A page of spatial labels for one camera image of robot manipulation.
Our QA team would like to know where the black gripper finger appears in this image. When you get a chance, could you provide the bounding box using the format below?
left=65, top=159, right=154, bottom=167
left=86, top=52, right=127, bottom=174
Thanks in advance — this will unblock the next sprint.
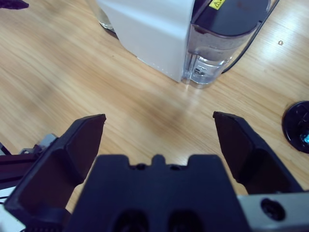
left=3, top=114, right=107, bottom=232
left=212, top=111, right=304, bottom=196
left=0, top=0, right=29, bottom=10

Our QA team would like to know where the clear drinking glass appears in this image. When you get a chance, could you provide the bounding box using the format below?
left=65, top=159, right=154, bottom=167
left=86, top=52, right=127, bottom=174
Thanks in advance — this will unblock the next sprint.
left=97, top=6, right=116, bottom=32

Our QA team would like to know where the blue coffee capsule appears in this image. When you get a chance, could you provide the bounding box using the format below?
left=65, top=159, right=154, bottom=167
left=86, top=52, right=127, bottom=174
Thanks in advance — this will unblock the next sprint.
left=300, top=130, right=309, bottom=147

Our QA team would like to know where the white capsule coffee machine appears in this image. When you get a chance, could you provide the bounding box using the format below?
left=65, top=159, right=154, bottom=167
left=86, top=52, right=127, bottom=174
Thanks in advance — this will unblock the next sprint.
left=95, top=0, right=196, bottom=83

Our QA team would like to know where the black capsule holder with rods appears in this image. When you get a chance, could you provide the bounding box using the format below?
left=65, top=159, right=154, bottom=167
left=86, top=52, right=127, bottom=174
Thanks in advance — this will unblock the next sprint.
left=281, top=101, right=309, bottom=154

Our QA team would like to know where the black machine power cable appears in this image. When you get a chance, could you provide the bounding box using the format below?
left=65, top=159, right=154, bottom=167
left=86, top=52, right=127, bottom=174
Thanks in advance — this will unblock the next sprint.
left=221, top=0, right=281, bottom=73

